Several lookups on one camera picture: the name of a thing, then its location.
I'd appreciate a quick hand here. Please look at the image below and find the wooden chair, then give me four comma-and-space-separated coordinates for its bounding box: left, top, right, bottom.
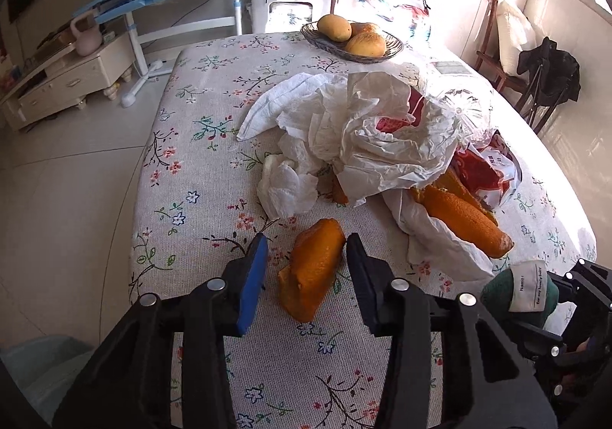
473, 0, 531, 95

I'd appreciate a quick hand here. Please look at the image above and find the white paper towel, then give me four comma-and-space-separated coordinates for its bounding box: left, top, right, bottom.
277, 75, 364, 176

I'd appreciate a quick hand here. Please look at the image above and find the green cloth with white label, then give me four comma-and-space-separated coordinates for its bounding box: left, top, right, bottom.
480, 259, 560, 329

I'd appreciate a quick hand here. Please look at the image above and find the white cushion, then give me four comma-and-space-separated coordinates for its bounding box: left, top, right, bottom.
495, 0, 539, 73

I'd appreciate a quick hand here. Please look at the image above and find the wicker fruit basket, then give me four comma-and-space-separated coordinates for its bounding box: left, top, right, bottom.
300, 20, 405, 64

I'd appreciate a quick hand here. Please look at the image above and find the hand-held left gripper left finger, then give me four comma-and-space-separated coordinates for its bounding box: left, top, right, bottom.
52, 233, 269, 429

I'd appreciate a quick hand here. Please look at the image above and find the small orange peel piece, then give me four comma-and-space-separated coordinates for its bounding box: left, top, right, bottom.
330, 173, 350, 206

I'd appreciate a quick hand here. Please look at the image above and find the pale teal bin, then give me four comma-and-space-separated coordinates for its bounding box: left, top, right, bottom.
0, 335, 96, 429

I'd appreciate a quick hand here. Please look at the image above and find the flat white napkin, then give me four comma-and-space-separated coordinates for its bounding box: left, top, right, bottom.
236, 72, 347, 143

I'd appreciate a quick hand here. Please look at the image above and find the white TV cabinet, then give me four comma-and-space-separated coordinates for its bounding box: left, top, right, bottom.
0, 30, 135, 132

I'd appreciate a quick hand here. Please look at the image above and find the red and white packaging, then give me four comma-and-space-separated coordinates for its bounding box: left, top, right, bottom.
449, 130, 524, 212

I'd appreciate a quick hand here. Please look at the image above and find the white paper sheet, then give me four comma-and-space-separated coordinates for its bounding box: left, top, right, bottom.
382, 190, 498, 279

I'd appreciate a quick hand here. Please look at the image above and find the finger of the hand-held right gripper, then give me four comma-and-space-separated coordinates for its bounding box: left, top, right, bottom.
546, 258, 612, 311
502, 312, 566, 361

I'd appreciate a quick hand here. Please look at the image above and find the curved orange peel piece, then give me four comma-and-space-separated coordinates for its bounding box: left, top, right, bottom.
437, 167, 499, 225

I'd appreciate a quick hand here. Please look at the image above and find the chunky orange peel piece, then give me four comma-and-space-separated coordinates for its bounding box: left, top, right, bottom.
278, 218, 346, 323

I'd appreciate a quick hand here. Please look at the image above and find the pink kettlebell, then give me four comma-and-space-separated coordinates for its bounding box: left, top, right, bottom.
71, 11, 103, 57

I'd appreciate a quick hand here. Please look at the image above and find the floral tablecloth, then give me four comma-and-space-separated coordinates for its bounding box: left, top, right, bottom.
128, 31, 598, 429

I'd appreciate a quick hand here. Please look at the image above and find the black folding chair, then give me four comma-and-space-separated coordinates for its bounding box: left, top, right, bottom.
514, 75, 575, 136

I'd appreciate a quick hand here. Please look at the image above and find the white plastic bag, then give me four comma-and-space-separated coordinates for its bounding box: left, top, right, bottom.
332, 71, 479, 207

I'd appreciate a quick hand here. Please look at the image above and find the white tissue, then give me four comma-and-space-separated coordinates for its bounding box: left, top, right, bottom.
257, 154, 320, 220

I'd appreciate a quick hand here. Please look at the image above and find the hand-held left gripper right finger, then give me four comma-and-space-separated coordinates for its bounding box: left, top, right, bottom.
345, 233, 558, 429

